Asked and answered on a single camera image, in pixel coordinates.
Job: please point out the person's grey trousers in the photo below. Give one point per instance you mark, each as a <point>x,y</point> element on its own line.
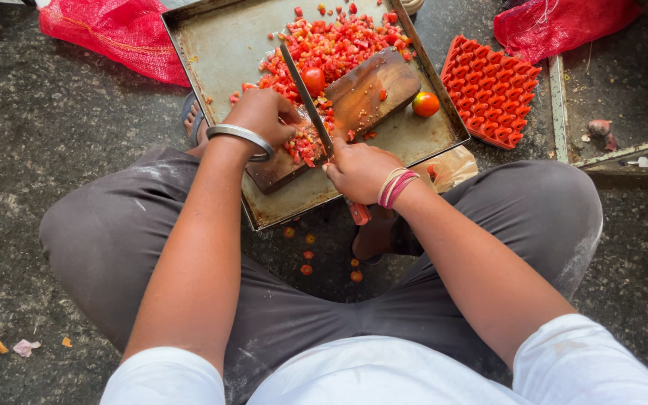
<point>313,292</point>

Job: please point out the person's left hand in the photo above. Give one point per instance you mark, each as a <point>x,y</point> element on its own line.
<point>259,114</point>

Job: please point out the red and cream wrist threads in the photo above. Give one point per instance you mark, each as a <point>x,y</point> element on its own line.
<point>396,185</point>

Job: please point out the clear plastic bag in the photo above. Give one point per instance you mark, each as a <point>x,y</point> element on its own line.
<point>450,166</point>

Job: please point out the orange plastic egg tray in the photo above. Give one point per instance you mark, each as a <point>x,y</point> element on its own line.
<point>490,90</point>

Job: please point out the person's right hand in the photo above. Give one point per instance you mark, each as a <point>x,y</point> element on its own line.
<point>359,170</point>

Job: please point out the person's left foot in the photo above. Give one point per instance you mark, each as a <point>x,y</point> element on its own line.
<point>196,126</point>

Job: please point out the person's right foot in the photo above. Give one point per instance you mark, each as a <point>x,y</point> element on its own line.
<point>372,236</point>

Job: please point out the whole red tomato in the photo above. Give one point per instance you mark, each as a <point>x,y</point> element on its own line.
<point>313,80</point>

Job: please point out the cream ribbed container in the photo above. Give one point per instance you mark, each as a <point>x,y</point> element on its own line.
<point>412,4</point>

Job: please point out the person's white shirt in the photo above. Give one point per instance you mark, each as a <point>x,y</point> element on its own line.
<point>380,368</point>

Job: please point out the scattered tomato stem ends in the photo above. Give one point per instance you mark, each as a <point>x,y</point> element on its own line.
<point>324,259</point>

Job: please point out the small onion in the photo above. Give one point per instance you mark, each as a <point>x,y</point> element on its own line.
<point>599,127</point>

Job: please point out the red-orange whole tomato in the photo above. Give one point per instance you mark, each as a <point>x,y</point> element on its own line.
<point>425,104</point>

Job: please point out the onion peel scraps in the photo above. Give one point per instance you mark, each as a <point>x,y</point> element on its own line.
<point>14,345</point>

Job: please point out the person's foot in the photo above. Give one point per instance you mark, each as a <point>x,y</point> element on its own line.
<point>196,126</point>
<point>372,236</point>

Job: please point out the person's right fingers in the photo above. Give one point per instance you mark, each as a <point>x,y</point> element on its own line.
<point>338,163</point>

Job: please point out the brown wooden chopping board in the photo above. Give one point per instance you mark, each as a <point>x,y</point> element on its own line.
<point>358,107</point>

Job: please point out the grey sandal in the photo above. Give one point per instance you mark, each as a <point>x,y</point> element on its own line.
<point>190,115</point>

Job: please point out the silver metal bangle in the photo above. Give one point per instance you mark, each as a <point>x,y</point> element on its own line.
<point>241,135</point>

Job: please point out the metal-framed floor pit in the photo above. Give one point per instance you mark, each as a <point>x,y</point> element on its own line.
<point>616,95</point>

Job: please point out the person's left fingers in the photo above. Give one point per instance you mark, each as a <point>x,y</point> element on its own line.
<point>290,121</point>

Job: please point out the large worn metal tray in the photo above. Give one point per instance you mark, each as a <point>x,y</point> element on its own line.
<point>228,50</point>

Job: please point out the pile of chopped tomato pieces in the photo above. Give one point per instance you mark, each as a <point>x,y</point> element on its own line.
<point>329,50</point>

